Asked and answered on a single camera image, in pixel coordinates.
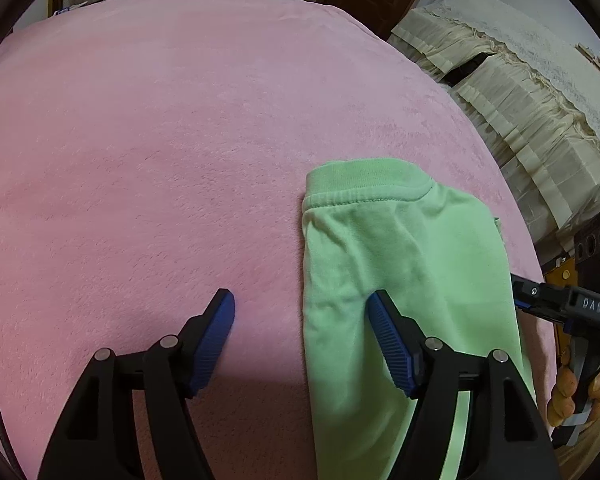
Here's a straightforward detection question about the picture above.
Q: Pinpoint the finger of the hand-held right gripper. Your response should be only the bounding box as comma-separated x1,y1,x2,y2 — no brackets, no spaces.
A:
511,274,573,323

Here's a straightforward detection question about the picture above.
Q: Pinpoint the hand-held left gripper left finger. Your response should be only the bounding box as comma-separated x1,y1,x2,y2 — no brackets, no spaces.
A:
37,288,237,480

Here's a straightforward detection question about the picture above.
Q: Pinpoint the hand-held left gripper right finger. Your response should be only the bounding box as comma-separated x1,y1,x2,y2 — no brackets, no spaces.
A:
367,289,561,480

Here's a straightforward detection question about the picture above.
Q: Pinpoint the light green t-shirt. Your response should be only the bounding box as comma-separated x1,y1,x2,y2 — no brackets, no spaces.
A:
300,158,538,480

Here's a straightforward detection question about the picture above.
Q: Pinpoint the person's right hand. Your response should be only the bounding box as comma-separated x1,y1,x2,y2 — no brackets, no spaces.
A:
546,355,600,461

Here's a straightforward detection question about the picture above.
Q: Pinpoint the cream pleated furniture cover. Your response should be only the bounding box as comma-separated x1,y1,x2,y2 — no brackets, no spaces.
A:
387,0,600,261

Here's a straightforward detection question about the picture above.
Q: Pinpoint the pink fleece blanket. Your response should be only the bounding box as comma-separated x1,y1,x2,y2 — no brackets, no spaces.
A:
0,0,556,480

